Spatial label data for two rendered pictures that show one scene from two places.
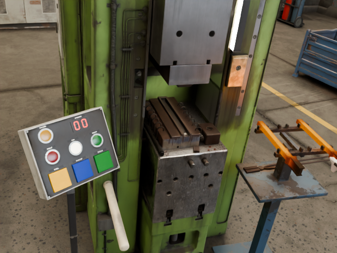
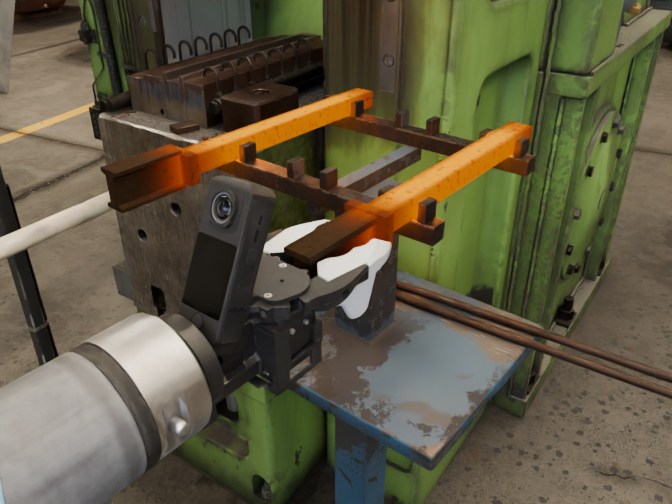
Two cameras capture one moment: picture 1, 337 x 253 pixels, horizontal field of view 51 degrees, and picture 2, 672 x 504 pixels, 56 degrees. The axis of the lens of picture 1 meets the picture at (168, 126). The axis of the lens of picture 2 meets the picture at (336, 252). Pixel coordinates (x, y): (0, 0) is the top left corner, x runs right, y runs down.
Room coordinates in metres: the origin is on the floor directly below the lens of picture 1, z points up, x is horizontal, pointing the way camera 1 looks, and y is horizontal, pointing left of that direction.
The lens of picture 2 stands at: (1.09, -1.20, 1.30)
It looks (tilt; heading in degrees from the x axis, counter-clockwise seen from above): 30 degrees down; 55
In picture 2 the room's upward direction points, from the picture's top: straight up
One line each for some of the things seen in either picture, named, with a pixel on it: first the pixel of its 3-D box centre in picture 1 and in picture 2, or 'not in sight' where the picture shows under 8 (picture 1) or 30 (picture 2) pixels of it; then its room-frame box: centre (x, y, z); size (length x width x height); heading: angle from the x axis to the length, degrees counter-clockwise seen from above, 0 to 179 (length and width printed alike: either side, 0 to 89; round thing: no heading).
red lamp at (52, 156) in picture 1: (52, 156); not in sight; (1.07, 0.43, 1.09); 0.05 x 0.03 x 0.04; 111
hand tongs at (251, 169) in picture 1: (290, 163); (476, 317); (1.65, -0.72, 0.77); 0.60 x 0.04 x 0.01; 112
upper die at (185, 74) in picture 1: (175, 58); not in sight; (1.68, 0.00, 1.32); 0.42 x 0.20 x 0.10; 21
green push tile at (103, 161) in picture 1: (103, 161); not in sight; (1.19, 0.26, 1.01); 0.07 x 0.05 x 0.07; 136
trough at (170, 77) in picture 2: (173, 114); (249, 55); (1.69, -0.02, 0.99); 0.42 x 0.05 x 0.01; 21
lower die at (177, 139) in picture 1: (168, 120); (241, 71); (1.68, 0.00, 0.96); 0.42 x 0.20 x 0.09; 21
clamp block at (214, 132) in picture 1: (208, 133); (261, 109); (1.60, -0.22, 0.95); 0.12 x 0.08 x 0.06; 21
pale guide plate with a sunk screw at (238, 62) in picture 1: (236, 71); not in sight; (1.72, -0.32, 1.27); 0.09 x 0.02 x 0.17; 111
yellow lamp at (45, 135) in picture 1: (45, 135); not in sight; (1.10, 0.46, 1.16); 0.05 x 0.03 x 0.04; 111
